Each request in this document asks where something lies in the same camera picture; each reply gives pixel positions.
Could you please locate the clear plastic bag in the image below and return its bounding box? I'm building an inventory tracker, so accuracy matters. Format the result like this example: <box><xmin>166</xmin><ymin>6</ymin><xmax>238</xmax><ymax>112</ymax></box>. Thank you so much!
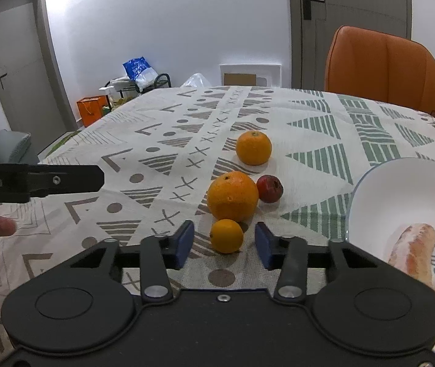
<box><xmin>180</xmin><ymin>72</ymin><xmax>212</xmax><ymax>88</ymax></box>

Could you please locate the grey sofa cushion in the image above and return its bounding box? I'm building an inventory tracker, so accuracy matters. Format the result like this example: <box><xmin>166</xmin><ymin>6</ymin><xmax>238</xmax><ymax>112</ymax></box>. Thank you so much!
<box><xmin>0</xmin><ymin>109</ymin><xmax>38</xmax><ymax>165</ymax></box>

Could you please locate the orange chair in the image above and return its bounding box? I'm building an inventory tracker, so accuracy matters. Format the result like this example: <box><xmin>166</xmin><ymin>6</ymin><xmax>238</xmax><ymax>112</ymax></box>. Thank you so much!
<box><xmin>325</xmin><ymin>25</ymin><xmax>435</xmax><ymax>123</ymax></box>

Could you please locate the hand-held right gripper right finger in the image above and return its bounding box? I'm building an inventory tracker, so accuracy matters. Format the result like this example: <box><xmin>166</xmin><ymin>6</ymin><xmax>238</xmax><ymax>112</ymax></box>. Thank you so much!
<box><xmin>255</xmin><ymin>222</ymin><xmax>384</xmax><ymax>301</ymax></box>

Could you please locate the black wire rack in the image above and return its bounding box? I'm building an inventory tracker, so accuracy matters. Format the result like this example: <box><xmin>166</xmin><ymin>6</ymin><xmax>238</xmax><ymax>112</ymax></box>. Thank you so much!
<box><xmin>105</xmin><ymin>72</ymin><xmax>172</xmax><ymax>104</ymax></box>

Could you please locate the white framed panel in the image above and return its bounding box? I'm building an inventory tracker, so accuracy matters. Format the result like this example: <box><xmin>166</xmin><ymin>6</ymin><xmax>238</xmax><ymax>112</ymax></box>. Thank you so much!
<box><xmin>219</xmin><ymin>64</ymin><xmax>281</xmax><ymax>88</ymax></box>

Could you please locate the grey side door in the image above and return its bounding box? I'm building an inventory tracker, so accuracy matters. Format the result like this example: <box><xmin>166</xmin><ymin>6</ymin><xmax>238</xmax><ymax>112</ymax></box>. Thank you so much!
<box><xmin>0</xmin><ymin>0</ymin><xmax>76</xmax><ymax>154</ymax></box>

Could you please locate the large peeled pomelo piece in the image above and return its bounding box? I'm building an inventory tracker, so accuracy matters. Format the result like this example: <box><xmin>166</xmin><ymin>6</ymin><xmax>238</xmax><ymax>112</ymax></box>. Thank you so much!
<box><xmin>388</xmin><ymin>223</ymin><xmax>435</xmax><ymax>287</ymax></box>

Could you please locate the large orange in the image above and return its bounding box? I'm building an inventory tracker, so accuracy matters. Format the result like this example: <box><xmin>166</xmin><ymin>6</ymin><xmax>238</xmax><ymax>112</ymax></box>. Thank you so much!
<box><xmin>207</xmin><ymin>171</ymin><xmax>260</xmax><ymax>222</ymax></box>

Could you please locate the black door lock handle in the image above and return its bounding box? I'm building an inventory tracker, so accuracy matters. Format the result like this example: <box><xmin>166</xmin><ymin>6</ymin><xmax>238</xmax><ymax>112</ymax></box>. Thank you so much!
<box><xmin>301</xmin><ymin>0</ymin><xmax>327</xmax><ymax>21</ymax></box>

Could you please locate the medium orange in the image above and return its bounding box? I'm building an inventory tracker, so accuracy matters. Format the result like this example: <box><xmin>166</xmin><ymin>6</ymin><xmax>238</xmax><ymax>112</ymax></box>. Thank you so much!
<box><xmin>235</xmin><ymin>131</ymin><xmax>273</xmax><ymax>166</ymax></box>

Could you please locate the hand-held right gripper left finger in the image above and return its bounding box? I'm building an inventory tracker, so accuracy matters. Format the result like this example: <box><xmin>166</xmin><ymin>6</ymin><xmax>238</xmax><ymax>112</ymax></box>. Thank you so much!
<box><xmin>68</xmin><ymin>220</ymin><xmax>196</xmax><ymax>302</ymax></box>

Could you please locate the blue plastic bag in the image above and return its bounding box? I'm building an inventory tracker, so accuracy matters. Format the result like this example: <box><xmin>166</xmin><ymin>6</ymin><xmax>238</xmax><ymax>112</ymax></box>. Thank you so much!
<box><xmin>123</xmin><ymin>57</ymin><xmax>159</xmax><ymax>92</ymax></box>

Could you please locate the green rug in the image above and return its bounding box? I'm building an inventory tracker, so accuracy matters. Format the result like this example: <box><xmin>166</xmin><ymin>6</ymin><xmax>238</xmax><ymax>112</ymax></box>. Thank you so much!
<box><xmin>39</xmin><ymin>130</ymin><xmax>82</xmax><ymax>157</ymax></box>

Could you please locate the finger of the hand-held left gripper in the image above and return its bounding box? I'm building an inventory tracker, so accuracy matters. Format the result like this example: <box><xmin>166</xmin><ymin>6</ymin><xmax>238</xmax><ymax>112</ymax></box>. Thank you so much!
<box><xmin>26</xmin><ymin>164</ymin><xmax>105</xmax><ymax>198</ymax></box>

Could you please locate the small tangerine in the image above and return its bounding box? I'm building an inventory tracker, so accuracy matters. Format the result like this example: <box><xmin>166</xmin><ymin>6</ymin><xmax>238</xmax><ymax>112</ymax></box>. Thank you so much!
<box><xmin>210</xmin><ymin>219</ymin><xmax>244</xmax><ymax>254</ymax></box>

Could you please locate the red plum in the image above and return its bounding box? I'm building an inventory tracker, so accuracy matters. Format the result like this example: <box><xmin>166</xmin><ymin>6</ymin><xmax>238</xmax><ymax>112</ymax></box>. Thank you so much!
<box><xmin>256</xmin><ymin>175</ymin><xmax>284</xmax><ymax>203</ymax></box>

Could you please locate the white plate with blue rim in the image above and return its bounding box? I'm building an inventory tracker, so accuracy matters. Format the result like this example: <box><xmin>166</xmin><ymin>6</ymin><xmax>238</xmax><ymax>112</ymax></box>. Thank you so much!
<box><xmin>345</xmin><ymin>158</ymin><xmax>435</xmax><ymax>352</ymax></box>

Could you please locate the orange paper bag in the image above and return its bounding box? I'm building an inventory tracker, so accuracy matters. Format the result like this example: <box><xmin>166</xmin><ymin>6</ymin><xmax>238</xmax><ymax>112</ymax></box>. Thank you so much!
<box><xmin>77</xmin><ymin>97</ymin><xmax>109</xmax><ymax>127</ymax></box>

